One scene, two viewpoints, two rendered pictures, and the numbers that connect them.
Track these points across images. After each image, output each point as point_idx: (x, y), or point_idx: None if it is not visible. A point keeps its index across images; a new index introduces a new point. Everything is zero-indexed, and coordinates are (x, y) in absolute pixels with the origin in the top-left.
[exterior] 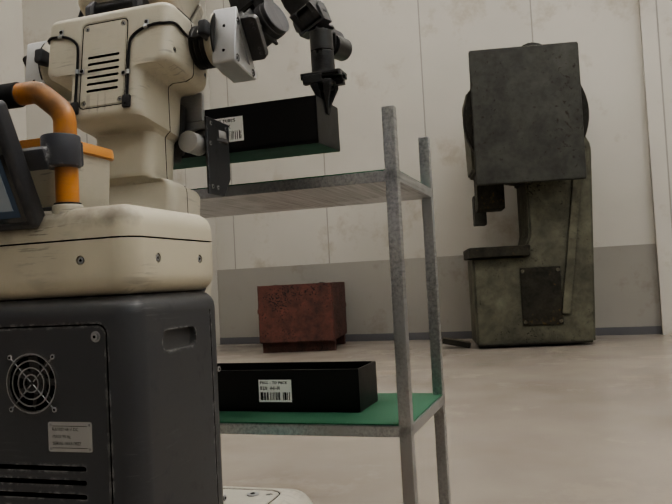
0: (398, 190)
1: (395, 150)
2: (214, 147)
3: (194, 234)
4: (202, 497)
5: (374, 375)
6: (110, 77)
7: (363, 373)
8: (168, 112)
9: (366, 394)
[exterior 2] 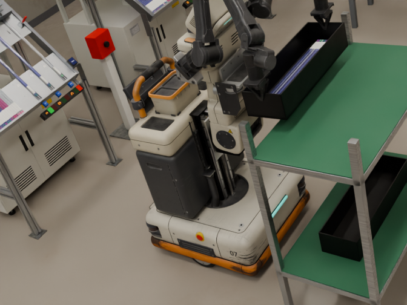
0: (250, 169)
1: (244, 148)
2: (223, 95)
3: (154, 141)
4: (174, 206)
5: (352, 247)
6: None
7: (328, 238)
8: (208, 75)
9: (334, 249)
